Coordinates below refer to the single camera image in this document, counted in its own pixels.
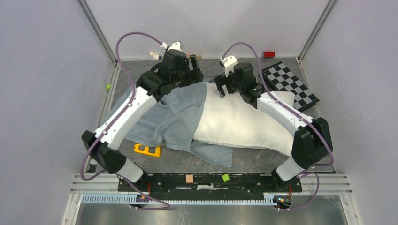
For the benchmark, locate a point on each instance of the yellow triangle piece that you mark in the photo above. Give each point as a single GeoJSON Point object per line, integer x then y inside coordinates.
{"type": "Point", "coordinates": [150, 151]}

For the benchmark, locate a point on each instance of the green cube on rail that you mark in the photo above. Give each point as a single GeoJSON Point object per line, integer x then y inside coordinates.
{"type": "Point", "coordinates": [225, 177]}

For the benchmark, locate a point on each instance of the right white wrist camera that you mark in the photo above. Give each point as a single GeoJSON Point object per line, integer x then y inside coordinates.
{"type": "Point", "coordinates": [228, 63]}

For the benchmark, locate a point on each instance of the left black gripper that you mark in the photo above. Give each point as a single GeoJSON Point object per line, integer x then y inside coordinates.
{"type": "Point", "coordinates": [196, 76]}

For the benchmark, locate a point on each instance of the tan wooden cube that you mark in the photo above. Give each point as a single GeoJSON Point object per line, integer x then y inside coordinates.
{"type": "Point", "coordinates": [189, 178]}

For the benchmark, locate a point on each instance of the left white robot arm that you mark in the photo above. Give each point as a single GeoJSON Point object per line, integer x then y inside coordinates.
{"type": "Point", "coordinates": [102, 144]}

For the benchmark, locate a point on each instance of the white toothed rail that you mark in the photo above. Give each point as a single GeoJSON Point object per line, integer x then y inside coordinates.
{"type": "Point", "coordinates": [135, 199]}

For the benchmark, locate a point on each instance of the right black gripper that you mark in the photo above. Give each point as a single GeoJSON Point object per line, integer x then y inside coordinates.
{"type": "Point", "coordinates": [221, 80]}

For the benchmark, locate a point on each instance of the black white checkerboard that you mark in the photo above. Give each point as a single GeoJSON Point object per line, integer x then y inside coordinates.
{"type": "Point", "coordinates": [278, 77]}

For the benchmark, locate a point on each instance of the white pillow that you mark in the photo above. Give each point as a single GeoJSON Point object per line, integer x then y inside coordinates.
{"type": "Point", "coordinates": [229, 121]}

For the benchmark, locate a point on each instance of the white purple block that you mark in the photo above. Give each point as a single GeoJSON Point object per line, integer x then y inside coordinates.
{"type": "Point", "coordinates": [155, 56]}

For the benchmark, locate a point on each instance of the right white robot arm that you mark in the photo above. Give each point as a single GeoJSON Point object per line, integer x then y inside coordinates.
{"type": "Point", "coordinates": [311, 137]}

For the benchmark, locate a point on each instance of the blue grey pillowcase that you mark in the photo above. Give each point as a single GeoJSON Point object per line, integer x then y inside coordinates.
{"type": "Point", "coordinates": [172, 123]}

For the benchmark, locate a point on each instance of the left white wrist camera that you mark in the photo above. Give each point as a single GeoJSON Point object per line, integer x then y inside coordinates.
{"type": "Point", "coordinates": [174, 46]}

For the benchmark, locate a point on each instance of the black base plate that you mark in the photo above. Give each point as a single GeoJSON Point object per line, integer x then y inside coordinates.
{"type": "Point", "coordinates": [210, 186]}

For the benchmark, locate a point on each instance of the red lego brick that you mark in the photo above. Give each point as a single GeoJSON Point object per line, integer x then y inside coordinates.
{"type": "Point", "coordinates": [269, 54]}

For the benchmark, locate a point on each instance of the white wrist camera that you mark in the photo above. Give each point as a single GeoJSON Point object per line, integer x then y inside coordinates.
{"type": "Point", "coordinates": [228, 63]}
{"type": "Point", "coordinates": [174, 46]}

